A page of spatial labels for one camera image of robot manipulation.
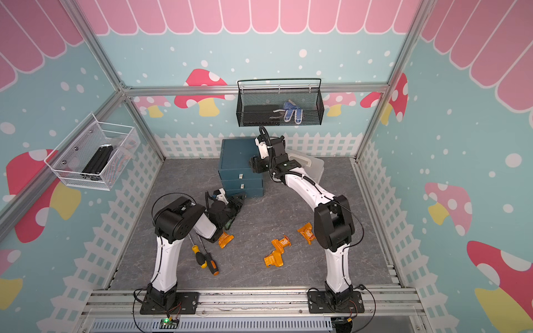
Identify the orange cookie packet far left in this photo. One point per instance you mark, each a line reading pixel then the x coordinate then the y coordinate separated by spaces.
pixel 225 239

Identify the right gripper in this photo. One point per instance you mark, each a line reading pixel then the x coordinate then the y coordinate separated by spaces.
pixel 255 164

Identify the black box in white basket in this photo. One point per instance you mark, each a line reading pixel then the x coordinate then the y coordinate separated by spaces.
pixel 97 163

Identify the white slotted cable duct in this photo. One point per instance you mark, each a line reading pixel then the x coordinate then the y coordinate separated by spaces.
pixel 220 324

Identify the orange cookie packet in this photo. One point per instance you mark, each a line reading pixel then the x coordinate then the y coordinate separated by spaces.
pixel 274 259
pixel 281 244
pixel 225 239
pixel 307 233

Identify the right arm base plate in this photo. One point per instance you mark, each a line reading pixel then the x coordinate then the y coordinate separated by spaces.
pixel 320 302

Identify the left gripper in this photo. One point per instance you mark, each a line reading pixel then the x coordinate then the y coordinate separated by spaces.
pixel 236 202

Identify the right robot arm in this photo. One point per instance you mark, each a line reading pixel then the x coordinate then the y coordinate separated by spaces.
pixel 333 220

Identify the small green circuit board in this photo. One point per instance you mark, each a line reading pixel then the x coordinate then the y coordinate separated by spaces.
pixel 169 324

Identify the orange handled screwdriver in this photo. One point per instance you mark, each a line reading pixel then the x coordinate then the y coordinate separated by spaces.
pixel 210 261

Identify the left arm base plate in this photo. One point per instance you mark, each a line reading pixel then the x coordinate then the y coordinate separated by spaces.
pixel 185 303

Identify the teal three-drawer cabinet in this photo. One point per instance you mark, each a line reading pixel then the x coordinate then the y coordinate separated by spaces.
pixel 235 171

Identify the yellow handled screwdriver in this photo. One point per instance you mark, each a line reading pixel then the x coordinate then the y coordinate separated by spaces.
pixel 200 257

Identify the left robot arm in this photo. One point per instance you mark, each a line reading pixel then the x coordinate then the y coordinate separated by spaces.
pixel 174 223

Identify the orange cookie packet right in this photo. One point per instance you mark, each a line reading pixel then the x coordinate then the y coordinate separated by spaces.
pixel 307 233

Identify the white wire wall basket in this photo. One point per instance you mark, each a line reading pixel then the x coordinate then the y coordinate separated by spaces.
pixel 70 157

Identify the black wire wall basket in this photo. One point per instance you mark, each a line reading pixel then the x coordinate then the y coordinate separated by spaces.
pixel 304 92

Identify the orange cookie packet lower centre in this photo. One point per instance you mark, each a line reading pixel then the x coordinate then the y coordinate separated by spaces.
pixel 274 259

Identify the white plastic lidded box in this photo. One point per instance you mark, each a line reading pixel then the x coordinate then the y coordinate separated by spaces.
pixel 314 167

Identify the blue white item in basket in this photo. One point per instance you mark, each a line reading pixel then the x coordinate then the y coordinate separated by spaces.
pixel 290 112

